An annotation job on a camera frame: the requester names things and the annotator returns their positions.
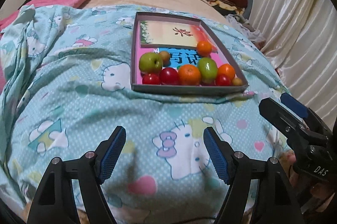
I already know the yellow cherry tomato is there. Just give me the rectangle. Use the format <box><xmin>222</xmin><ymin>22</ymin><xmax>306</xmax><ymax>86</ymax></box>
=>
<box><xmin>232</xmin><ymin>77</ymin><xmax>243</xmax><ymax>86</ymax></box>

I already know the large orange tangerine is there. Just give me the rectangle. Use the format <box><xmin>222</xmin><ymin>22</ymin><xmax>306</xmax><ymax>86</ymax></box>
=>
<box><xmin>178</xmin><ymin>64</ymin><xmax>202</xmax><ymax>86</ymax></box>

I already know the pink blue book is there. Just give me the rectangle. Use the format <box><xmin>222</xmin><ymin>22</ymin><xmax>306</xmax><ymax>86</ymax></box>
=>
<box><xmin>132</xmin><ymin>48</ymin><xmax>202</xmax><ymax>84</ymax></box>

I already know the light blue cartoon bedsheet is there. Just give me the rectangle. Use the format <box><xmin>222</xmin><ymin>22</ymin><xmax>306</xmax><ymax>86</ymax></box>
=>
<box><xmin>1</xmin><ymin>5</ymin><xmax>289</xmax><ymax>223</ymax></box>

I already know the dark red cherry tomato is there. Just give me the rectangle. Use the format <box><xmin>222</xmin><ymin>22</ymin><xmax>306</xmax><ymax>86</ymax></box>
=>
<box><xmin>159</xmin><ymin>67</ymin><xmax>180</xmax><ymax>85</ymax></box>

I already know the yellow red book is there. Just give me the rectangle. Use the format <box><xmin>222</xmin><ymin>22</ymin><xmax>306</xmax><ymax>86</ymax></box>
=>
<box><xmin>139</xmin><ymin>20</ymin><xmax>216</xmax><ymax>51</ymax></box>

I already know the white cloth bundle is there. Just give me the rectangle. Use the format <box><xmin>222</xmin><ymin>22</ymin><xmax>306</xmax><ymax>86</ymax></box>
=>
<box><xmin>225</xmin><ymin>14</ymin><xmax>266</xmax><ymax>50</ymax></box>

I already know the round green jujube fruit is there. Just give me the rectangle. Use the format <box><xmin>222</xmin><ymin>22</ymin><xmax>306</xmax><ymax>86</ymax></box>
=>
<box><xmin>138</xmin><ymin>52</ymin><xmax>163</xmax><ymax>74</ymax></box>

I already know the shallow grey cardboard box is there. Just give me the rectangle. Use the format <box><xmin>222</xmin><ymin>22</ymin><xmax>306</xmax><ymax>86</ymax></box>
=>
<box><xmin>131</xmin><ymin>12</ymin><xmax>249</xmax><ymax>96</ymax></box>

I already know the white curtain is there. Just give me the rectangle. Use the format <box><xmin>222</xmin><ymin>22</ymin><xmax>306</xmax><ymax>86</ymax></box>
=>
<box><xmin>249</xmin><ymin>0</ymin><xmax>336</xmax><ymax>127</ymax></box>

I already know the brown longan fruit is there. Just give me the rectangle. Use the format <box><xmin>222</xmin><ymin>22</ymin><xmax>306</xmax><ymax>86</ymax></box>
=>
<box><xmin>159</xmin><ymin>51</ymin><xmax>171</xmax><ymax>66</ymax></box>

